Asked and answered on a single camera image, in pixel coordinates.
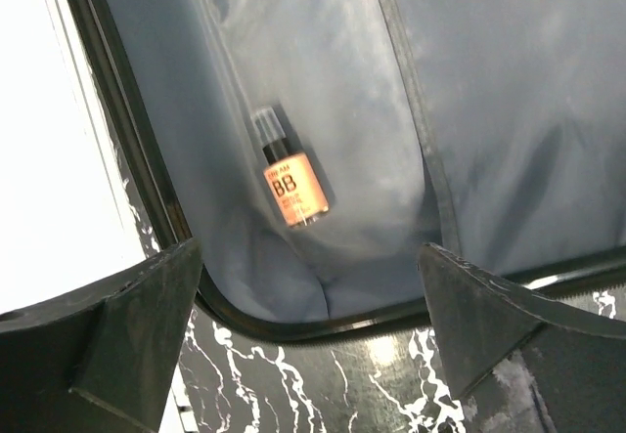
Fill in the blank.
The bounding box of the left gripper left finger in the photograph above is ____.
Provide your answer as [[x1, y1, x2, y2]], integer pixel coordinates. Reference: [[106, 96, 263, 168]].
[[1, 239, 202, 432]]

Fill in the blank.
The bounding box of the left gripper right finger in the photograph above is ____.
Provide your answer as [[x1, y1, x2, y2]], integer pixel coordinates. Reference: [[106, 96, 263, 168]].
[[418, 244, 625, 432]]

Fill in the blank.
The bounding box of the blue hard-shell suitcase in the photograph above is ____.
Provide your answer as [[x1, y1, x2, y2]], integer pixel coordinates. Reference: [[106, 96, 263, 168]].
[[68, 0, 625, 342]]

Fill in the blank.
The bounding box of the BB cream bottle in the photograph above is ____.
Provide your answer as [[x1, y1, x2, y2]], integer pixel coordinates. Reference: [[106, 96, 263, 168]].
[[251, 107, 330, 228]]

